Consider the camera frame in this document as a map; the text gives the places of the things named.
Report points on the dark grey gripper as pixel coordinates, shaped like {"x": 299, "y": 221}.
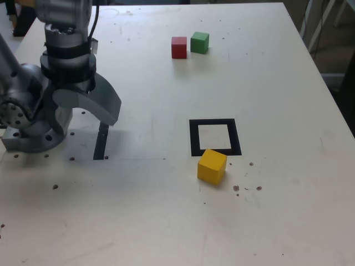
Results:
{"x": 73, "y": 84}

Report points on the red cube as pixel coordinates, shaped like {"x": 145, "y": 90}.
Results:
{"x": 178, "y": 48}

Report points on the green cube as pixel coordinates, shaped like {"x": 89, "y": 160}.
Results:
{"x": 199, "y": 43}

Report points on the yellow cube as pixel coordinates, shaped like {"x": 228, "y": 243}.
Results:
{"x": 210, "y": 169}

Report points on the black tape square outline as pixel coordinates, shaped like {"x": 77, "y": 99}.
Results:
{"x": 194, "y": 138}

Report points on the black tape strip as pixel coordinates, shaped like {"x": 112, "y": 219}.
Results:
{"x": 100, "y": 144}

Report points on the dark background object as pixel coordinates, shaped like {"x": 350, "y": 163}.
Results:
{"x": 23, "y": 22}

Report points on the small grey gripper camera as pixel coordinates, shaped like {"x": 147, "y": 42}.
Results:
{"x": 95, "y": 45}

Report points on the white chair frame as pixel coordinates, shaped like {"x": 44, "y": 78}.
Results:
{"x": 342, "y": 12}

